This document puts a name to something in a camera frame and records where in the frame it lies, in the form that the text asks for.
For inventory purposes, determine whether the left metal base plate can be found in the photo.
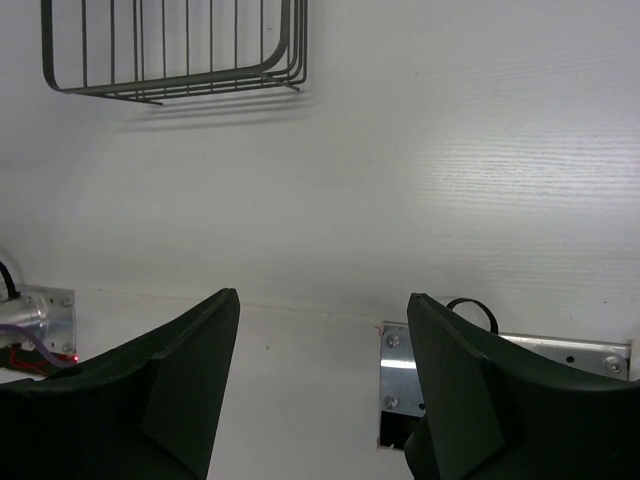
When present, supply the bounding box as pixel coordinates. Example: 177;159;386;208
1;285;77;368

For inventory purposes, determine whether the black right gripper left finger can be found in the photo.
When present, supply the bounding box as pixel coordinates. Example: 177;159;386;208
1;289;240;479

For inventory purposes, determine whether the metal wire dish rack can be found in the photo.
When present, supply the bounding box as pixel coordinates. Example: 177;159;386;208
40;1;309;105

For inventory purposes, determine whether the metal base plate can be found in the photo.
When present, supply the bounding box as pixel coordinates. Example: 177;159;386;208
1;285;77;368
379;323;632;418

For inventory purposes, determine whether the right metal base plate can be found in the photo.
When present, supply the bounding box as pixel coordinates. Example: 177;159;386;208
379;323;632;418

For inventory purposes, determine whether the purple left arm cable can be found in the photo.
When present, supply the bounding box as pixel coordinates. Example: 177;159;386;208
0;322;76;369

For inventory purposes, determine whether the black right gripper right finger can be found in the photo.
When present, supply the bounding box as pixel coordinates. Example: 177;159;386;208
404;293;639;479

